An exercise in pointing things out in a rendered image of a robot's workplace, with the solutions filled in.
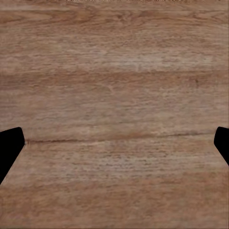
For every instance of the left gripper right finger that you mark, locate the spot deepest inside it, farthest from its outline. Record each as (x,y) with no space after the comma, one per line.
(221,141)

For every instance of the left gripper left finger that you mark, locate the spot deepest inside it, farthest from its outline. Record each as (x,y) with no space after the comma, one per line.
(11,143)

